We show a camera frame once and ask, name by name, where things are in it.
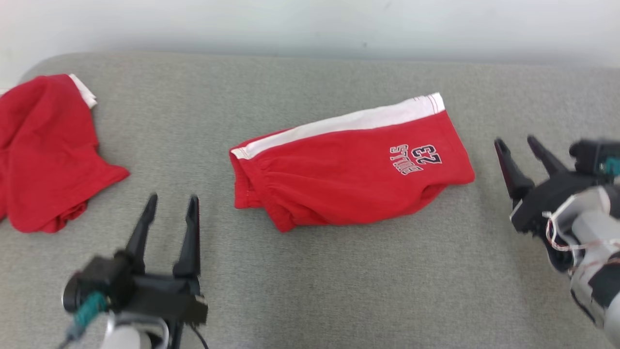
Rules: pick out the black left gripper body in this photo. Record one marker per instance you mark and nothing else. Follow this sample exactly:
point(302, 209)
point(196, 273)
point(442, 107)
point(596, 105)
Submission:
point(164, 298)

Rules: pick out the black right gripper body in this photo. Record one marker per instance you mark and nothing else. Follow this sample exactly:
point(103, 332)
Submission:
point(542, 203)

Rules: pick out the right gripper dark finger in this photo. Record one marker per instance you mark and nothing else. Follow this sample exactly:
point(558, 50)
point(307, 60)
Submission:
point(516, 174)
point(547, 157)

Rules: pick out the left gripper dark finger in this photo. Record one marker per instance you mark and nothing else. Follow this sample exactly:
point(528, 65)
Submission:
point(140, 237)
point(190, 247)

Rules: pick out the red Bulls shirt white sleeves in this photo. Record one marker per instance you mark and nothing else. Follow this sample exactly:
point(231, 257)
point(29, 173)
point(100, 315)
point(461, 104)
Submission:
point(43, 160)

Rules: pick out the red shorts white side stripe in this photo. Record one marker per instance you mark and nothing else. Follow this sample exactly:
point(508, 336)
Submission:
point(339, 184)

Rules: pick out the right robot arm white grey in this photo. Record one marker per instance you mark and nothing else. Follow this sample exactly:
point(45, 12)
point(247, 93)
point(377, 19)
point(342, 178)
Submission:
point(596, 232)

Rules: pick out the grey fabric sofa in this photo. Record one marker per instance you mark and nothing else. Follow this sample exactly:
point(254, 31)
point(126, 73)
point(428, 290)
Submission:
point(339, 291)

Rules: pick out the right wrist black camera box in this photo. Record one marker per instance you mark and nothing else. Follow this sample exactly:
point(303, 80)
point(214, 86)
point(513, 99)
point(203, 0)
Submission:
point(591, 152)

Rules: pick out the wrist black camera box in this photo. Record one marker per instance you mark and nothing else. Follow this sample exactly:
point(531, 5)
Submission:
point(97, 278)
point(591, 152)

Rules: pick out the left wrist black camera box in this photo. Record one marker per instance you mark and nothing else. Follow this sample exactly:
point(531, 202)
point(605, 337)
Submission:
point(97, 278)

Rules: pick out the right camera teal connector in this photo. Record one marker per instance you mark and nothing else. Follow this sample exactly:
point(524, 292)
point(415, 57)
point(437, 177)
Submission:
point(611, 167)

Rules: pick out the camera teal connector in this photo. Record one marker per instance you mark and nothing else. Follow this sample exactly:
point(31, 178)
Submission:
point(611, 167)
point(89, 310)

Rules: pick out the left camera teal connector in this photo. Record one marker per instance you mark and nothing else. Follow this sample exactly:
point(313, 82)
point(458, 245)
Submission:
point(89, 310)

